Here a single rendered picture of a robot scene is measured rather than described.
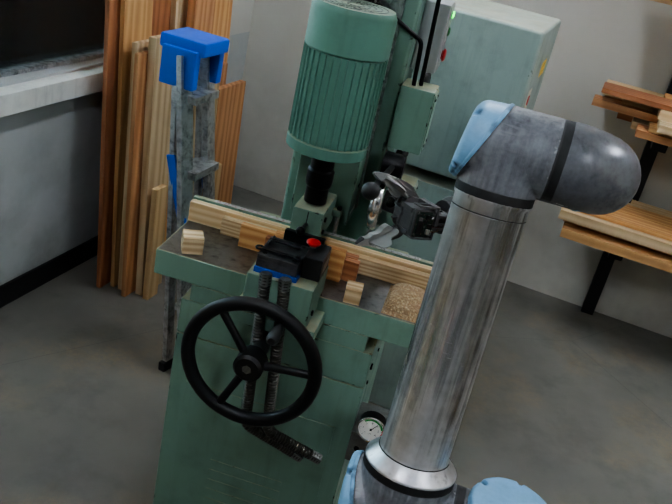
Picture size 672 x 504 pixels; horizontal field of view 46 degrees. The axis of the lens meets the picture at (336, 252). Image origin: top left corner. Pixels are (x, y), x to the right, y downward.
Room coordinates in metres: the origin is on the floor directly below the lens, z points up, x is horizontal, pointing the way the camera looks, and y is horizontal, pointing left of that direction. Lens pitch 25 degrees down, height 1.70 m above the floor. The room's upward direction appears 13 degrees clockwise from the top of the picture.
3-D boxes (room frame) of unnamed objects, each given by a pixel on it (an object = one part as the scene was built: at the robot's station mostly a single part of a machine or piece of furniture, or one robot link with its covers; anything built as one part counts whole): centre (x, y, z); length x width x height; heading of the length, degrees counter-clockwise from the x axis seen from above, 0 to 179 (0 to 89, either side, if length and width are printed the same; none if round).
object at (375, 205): (1.75, -0.07, 1.02); 0.12 x 0.03 x 0.12; 173
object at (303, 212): (1.66, 0.07, 0.99); 0.14 x 0.07 x 0.09; 173
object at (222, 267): (1.53, 0.08, 0.87); 0.61 x 0.30 x 0.06; 83
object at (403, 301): (1.52, -0.17, 0.92); 0.14 x 0.09 x 0.04; 173
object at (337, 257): (1.56, 0.06, 0.94); 0.16 x 0.02 x 0.08; 83
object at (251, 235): (1.60, 0.10, 0.93); 0.24 x 0.01 x 0.06; 83
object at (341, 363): (1.76, 0.06, 0.76); 0.57 x 0.45 x 0.09; 173
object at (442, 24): (1.93, -0.11, 1.40); 0.10 x 0.06 x 0.16; 173
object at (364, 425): (1.39, -0.16, 0.65); 0.06 x 0.04 x 0.08; 83
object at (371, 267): (1.62, -0.03, 0.92); 0.60 x 0.02 x 0.04; 83
